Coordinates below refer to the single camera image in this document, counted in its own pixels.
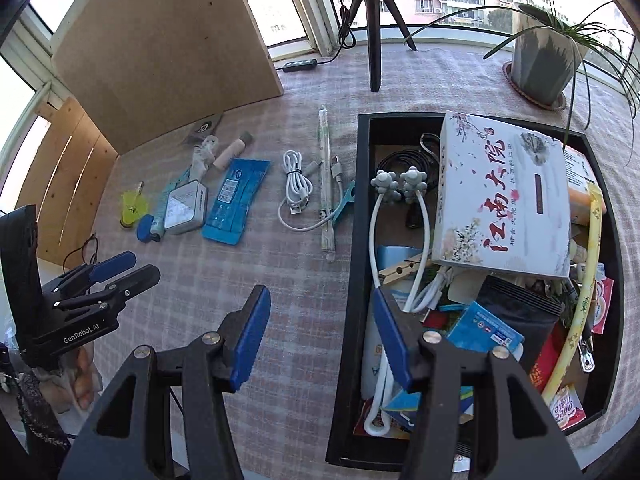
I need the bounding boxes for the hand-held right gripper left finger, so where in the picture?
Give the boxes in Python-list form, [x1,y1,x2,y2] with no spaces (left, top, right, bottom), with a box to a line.
[59,284,272,480]

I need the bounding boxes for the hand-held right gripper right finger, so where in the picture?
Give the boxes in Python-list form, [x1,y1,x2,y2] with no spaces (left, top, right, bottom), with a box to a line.
[371,287,583,480]

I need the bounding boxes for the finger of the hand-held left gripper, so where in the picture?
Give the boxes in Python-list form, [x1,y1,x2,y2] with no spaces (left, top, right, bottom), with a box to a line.
[42,251,137,297]
[52,264,162,313]

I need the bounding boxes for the yellow shuttlecock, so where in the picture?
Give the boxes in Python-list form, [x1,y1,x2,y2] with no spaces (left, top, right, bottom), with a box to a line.
[120,181,150,228]

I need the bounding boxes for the white USB cable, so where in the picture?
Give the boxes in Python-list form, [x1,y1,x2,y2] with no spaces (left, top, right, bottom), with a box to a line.
[415,262,453,313]

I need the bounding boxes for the blue pin badge card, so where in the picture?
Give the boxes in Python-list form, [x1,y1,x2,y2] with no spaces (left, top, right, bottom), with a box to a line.
[445,301,526,356]

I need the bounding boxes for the black tray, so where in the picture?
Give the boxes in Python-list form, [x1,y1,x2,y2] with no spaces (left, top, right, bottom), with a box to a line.
[325,112,626,471]

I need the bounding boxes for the blue wet wipes packet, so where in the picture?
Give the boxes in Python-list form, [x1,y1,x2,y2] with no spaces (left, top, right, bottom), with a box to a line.
[201,158,272,246]

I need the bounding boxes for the white neck massager grey balls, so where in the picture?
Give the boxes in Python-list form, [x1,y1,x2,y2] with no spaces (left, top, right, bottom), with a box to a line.
[363,166,433,437]

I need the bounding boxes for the white charging cable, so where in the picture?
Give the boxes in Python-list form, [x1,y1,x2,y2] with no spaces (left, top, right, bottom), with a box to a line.
[277,149,347,234]

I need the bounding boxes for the white floral tissue box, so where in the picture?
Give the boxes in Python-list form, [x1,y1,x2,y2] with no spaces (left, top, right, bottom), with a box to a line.
[431,111,573,278]

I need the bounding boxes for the red white creamer sachet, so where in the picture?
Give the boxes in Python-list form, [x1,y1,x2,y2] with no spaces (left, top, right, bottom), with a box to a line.
[547,385,587,431]

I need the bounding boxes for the chopsticks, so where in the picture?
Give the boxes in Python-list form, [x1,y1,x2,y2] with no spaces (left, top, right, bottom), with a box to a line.
[316,105,337,263]

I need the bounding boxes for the long yellow tube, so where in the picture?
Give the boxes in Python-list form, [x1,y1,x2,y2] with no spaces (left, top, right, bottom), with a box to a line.
[541,182,603,406]

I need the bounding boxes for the orange labelled cardboard box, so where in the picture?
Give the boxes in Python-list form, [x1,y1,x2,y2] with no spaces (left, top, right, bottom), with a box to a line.
[562,146,607,226]

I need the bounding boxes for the person's left forearm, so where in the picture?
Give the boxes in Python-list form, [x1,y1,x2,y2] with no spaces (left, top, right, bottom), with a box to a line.
[0,367,73,461]

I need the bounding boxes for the pink checked desktop cloth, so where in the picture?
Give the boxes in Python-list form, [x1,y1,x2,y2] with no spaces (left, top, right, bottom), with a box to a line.
[65,42,640,480]

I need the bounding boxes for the person's left hand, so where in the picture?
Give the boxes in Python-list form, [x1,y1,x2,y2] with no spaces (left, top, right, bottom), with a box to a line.
[35,342,105,411]

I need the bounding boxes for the teal cream tube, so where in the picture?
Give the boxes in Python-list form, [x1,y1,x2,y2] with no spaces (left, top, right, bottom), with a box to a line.
[149,165,198,242]

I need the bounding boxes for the wooden clothespin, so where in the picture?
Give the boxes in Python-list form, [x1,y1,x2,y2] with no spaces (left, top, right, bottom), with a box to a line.
[378,254,431,286]

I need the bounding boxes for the pine plank panel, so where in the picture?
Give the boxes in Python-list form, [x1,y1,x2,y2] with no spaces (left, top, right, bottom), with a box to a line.
[15,96,120,266]

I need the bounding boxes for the black foil pouch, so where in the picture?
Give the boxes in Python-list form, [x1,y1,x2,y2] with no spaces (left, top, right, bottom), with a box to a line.
[475,275,566,361]

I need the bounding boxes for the teal plastic clip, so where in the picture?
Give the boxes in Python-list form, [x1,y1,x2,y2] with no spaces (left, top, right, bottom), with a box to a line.
[329,180,357,224]

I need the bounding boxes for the red packet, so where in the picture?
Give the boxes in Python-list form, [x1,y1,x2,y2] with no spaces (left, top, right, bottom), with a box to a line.
[530,325,571,391]

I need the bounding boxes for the beige tube grey cap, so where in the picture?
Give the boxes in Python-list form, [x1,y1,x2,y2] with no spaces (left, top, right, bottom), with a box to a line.
[212,131,255,170]

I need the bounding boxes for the grey sachet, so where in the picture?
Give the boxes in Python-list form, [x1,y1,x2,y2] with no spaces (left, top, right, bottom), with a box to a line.
[184,112,224,145]

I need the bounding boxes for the pink white sachet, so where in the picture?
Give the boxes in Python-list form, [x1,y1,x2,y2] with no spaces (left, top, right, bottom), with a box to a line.
[590,277,615,336]

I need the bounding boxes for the light wood board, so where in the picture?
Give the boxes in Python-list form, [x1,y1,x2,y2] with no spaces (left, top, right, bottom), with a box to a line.
[50,0,286,156]

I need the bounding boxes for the black tripod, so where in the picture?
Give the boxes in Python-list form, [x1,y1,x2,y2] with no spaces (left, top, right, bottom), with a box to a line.
[345,0,418,93]

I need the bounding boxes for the potted spider plant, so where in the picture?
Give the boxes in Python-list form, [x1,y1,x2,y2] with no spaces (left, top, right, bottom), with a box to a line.
[402,0,640,166]

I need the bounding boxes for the black cable with inline controller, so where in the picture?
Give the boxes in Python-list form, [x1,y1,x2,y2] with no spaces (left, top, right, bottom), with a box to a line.
[282,0,361,75]

